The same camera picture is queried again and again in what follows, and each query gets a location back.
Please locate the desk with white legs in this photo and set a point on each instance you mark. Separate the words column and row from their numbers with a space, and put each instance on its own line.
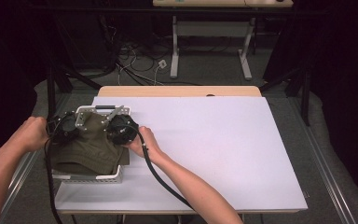
column 211, row 28

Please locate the aluminium floor rail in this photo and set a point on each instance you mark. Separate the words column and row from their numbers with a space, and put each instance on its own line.
column 18, row 180
column 335, row 186

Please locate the person's left hand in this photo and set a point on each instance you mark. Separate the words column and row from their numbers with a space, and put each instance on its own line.
column 32, row 133

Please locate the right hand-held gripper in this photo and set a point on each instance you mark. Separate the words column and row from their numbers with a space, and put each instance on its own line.
column 122, row 129

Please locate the black crossbar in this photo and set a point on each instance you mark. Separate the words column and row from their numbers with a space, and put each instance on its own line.
column 105, row 10

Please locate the person's right hand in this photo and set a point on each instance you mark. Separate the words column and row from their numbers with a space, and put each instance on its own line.
column 146, row 143

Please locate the white board sheet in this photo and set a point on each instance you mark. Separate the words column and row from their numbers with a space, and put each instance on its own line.
column 214, row 149

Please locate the black curtain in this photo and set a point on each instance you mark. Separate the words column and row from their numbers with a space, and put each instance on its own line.
column 348, row 77
column 6, row 77

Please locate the white plug adapter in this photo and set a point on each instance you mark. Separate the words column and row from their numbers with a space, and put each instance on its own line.
column 162, row 63

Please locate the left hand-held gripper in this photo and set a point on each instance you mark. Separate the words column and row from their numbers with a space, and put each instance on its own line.
column 66, row 126

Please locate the olive green shorts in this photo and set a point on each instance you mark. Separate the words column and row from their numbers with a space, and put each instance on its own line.
column 90, row 149

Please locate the black metal stand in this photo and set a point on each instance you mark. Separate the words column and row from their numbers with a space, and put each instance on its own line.
column 306, row 99
column 50, row 93

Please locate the white perforated plastic basket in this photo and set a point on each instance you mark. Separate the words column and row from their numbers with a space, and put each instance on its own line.
column 99, row 179

